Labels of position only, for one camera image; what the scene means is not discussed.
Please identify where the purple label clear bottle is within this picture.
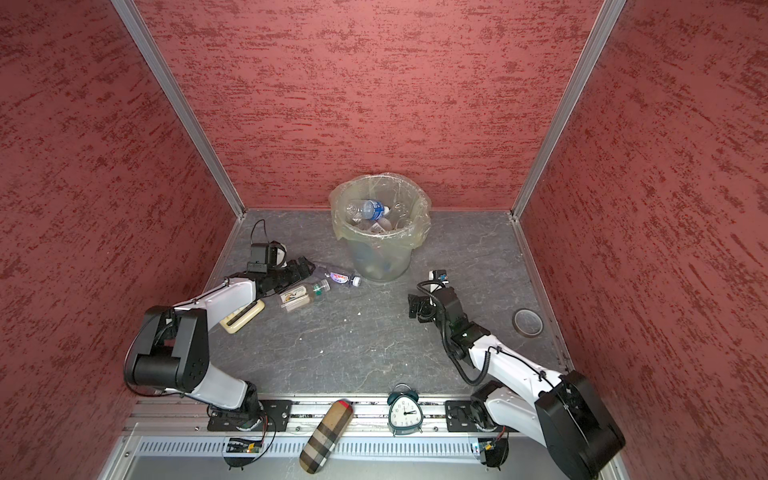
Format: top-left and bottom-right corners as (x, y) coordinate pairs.
(314, 263), (361, 288)

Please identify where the blue label bottle white cap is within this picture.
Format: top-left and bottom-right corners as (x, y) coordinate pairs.
(345, 199), (390, 223)

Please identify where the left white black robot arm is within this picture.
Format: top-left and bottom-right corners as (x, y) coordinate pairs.
(123, 241), (316, 431)

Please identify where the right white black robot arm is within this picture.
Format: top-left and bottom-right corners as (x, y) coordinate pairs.
(409, 280), (626, 479)

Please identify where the grey mesh waste bin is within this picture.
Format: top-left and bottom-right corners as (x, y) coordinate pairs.
(339, 177), (425, 283)

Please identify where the clear plastic bin liner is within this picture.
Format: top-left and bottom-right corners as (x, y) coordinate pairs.
(329, 173), (432, 250)

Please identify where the beige calculator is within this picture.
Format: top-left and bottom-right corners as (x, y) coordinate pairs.
(219, 300), (265, 334)

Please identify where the tape roll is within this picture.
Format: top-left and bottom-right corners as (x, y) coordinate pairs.
(512, 308), (544, 338)

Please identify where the green alarm clock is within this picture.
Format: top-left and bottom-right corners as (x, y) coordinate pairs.
(387, 383), (424, 436)

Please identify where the plaid glasses case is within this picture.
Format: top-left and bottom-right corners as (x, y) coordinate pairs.
(299, 400), (354, 474)

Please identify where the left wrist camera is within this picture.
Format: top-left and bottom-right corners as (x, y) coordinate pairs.
(246, 241), (287, 273)

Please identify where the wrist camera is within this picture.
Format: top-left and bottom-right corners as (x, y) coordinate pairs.
(428, 269), (449, 286)
(246, 241), (287, 273)

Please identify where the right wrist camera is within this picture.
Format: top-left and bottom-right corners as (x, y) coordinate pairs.
(428, 269), (449, 286)

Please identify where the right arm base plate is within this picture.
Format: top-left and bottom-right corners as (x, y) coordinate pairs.
(444, 399), (497, 433)

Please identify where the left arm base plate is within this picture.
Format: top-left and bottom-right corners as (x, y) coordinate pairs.
(207, 399), (293, 433)

